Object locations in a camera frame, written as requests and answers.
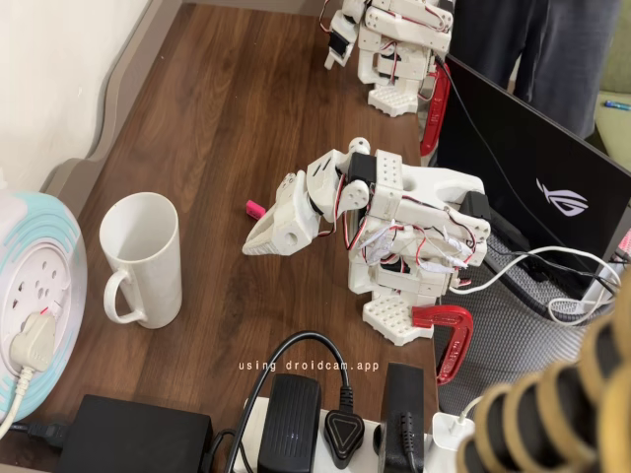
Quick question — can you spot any white teal extension reel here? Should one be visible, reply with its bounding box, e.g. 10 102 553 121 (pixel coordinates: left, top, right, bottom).
0 189 91 426

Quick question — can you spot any thin black cable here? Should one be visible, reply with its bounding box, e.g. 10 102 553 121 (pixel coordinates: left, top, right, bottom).
484 239 623 298

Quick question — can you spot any white usb charger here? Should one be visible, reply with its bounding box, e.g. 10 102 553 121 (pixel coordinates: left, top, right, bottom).
432 410 477 455

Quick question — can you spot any narrow black power adapter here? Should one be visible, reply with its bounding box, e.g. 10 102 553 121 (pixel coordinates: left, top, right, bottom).
381 362 427 473

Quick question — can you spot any black laptop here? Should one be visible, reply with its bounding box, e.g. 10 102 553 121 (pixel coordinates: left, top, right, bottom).
432 52 631 303

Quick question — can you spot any black triangular mains plug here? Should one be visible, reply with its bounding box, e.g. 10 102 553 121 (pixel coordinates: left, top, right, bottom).
321 410 371 471

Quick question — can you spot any black power brick cable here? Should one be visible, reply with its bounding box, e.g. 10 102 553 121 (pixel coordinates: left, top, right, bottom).
8 420 76 452

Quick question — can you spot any person in dark trousers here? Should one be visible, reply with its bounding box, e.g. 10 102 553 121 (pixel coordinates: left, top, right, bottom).
445 0 618 143

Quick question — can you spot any white plug cable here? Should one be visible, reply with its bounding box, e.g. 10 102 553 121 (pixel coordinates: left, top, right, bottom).
0 367 36 438

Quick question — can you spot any gold black flexible tripod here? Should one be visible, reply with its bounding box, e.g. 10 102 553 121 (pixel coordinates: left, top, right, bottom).
453 295 631 473

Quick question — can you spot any white ceramic mug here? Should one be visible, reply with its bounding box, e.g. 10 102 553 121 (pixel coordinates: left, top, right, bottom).
98 191 184 330

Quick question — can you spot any white power strip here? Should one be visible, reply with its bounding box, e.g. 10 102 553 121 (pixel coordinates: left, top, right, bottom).
230 395 446 473

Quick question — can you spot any beige mains plug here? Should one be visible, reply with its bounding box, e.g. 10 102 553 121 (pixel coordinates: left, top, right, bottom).
9 310 58 374

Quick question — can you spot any large black power brick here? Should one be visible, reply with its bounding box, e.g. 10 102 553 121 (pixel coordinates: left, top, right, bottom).
52 393 215 473

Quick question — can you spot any grey mesh pad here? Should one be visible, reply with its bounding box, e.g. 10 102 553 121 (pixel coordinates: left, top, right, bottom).
432 234 617 416

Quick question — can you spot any thick black looped cable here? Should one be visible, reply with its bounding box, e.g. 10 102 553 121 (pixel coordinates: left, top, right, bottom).
206 330 358 473

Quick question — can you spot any wide black power adapter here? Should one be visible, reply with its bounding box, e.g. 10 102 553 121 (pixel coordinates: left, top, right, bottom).
256 372 323 473

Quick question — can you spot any red c-clamp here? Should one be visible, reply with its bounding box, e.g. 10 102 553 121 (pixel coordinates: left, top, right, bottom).
418 62 453 160
412 304 475 387

